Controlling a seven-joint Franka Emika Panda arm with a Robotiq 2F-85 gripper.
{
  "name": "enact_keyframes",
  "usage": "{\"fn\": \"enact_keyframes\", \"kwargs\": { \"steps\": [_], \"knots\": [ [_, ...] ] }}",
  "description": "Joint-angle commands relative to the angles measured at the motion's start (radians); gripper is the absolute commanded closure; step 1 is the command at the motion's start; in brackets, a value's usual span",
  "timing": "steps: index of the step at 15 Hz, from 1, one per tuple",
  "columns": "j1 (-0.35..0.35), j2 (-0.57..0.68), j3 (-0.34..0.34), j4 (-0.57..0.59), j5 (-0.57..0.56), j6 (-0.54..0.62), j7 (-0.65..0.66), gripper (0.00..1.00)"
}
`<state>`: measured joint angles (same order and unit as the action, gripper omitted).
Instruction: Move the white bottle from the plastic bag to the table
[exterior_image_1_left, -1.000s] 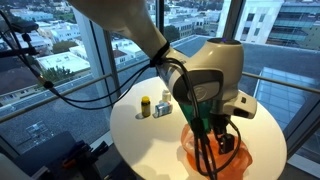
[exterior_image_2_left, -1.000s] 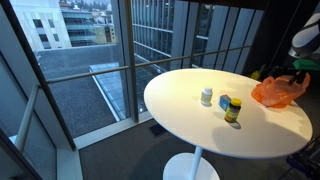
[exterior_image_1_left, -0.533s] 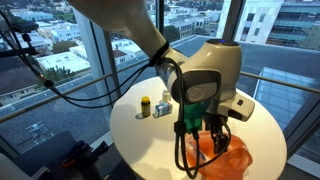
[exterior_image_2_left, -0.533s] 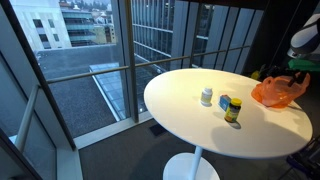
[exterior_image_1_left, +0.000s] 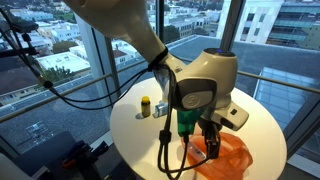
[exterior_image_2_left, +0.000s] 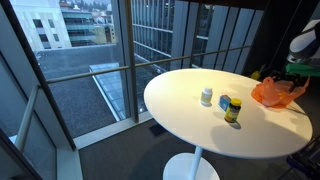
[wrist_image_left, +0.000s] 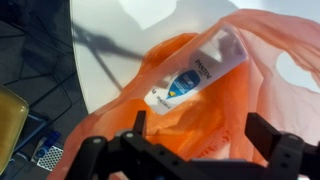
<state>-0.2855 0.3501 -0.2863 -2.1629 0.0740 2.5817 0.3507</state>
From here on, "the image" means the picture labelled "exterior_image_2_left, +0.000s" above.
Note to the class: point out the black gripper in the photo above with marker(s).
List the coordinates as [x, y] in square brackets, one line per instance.
[289, 78]

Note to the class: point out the orange plastic bag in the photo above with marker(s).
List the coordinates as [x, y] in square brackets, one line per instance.
[273, 95]

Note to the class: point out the amber bottle yellow cap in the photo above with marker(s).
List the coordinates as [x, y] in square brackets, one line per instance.
[232, 111]

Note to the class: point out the white pill bottle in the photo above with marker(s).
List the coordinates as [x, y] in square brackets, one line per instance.
[206, 97]

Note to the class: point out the small yellow-green object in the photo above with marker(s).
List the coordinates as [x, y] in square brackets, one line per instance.
[255, 74]

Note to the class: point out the small blue box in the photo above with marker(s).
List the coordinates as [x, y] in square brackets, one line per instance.
[224, 102]

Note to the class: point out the dark blue floor equipment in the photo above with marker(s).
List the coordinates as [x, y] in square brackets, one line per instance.
[303, 163]

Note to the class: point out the dark floor vent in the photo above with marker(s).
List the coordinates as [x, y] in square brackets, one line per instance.
[157, 130]

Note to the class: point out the grey louvered building facade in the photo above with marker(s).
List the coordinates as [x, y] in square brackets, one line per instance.
[156, 30]

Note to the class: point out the round white table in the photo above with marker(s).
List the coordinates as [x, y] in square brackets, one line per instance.
[131, 66]

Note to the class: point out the metal handrail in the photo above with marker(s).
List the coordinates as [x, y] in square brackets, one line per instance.
[86, 74]

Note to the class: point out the teal glass building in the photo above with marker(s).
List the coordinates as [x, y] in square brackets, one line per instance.
[80, 26]

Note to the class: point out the white office building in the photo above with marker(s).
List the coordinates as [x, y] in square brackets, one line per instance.
[30, 20]

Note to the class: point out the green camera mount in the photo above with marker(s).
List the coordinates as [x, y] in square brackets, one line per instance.
[301, 70]

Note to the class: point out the white table pedestal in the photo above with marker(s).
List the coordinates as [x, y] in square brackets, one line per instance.
[176, 166]

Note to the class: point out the pale slanted railing post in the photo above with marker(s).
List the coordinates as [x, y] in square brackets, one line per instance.
[26, 116]

